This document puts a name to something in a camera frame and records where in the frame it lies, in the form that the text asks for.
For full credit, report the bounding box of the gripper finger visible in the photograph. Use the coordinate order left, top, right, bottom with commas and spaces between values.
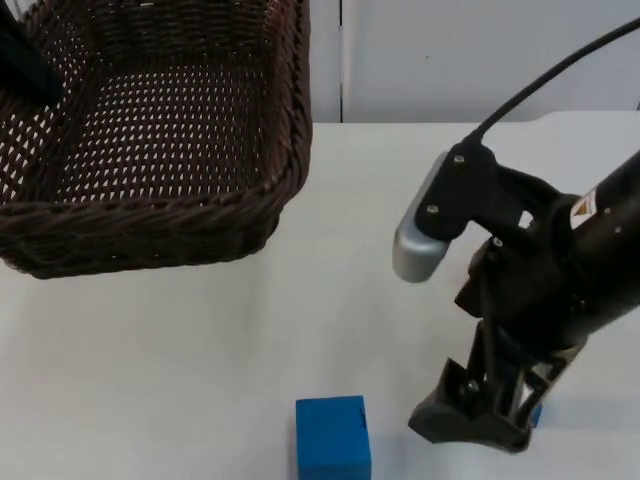
514, 345, 582, 435
407, 344, 532, 455
0, 18, 65, 105

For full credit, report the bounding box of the large blue cube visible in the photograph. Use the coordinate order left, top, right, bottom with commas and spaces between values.
294, 394, 376, 480

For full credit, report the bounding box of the dark brown wicker basket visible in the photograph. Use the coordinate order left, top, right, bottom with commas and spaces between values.
0, 0, 314, 281

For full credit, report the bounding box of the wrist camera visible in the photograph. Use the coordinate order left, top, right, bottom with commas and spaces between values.
392, 141, 554, 285

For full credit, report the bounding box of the black cable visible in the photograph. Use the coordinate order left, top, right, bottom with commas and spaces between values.
474, 16, 640, 146

